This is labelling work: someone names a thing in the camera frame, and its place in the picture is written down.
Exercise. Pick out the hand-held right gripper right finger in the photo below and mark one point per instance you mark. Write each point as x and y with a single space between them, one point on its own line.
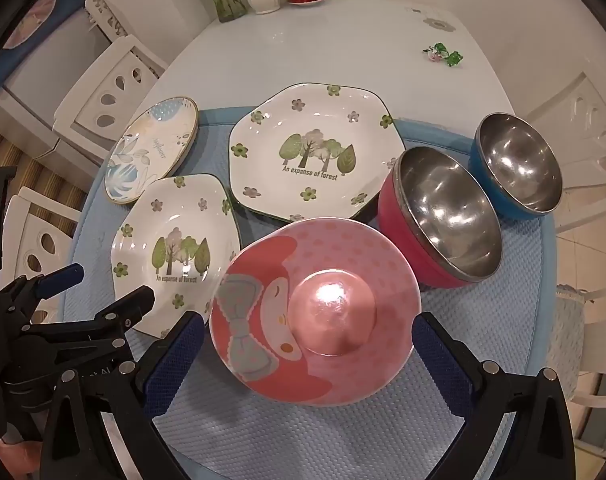
440 360

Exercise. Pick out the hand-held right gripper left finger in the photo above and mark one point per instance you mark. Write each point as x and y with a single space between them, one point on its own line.
175 360

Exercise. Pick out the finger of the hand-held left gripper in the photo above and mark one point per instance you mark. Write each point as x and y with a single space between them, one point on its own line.
63 276
128 307

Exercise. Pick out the small hexagonal tree plate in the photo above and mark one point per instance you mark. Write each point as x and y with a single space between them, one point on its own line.
183 230

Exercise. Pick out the pink cartoon bowl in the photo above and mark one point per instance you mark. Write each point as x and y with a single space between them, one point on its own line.
333 270

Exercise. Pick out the round blue leaf plate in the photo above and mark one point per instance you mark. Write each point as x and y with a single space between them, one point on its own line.
148 155

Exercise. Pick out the red steel bowl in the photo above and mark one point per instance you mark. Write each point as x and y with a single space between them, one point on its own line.
443 210

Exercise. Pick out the blue steel bowl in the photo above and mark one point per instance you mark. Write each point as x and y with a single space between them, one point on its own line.
520 160

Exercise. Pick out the large hexagonal tree plate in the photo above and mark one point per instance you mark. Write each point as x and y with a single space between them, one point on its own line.
313 125

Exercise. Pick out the person's left hand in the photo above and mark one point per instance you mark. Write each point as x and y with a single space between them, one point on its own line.
14 460

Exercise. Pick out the blue textured mat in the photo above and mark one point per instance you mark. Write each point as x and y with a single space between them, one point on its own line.
508 310

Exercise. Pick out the striped tan rug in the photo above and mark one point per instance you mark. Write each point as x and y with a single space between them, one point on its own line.
13 147

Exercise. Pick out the white cabinet blue panel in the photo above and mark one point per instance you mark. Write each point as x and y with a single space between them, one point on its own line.
38 80

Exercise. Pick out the white carved chair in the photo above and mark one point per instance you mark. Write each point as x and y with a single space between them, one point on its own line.
105 10

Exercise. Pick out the green glass flower ornament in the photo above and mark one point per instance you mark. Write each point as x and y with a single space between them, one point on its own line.
440 54

